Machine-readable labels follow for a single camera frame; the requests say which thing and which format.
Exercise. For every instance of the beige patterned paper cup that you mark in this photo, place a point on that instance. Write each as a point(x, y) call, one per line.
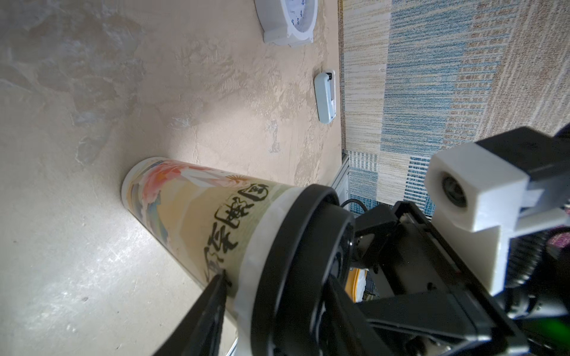
point(212, 221)

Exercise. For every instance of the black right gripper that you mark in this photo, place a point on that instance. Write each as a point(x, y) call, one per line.
point(429, 302)

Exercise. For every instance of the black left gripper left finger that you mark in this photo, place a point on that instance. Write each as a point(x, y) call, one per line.
point(199, 332)

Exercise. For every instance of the grey white small device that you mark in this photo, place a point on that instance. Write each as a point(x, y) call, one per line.
point(325, 85)

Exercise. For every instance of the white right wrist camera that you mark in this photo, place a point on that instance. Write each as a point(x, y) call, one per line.
point(503, 187)

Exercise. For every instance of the black cup lid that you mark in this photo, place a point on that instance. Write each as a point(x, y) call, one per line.
point(314, 242)

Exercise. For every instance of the white round clock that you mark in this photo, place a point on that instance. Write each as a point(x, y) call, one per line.
point(287, 22)

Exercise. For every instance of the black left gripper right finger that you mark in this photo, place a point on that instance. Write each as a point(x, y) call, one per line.
point(345, 330)

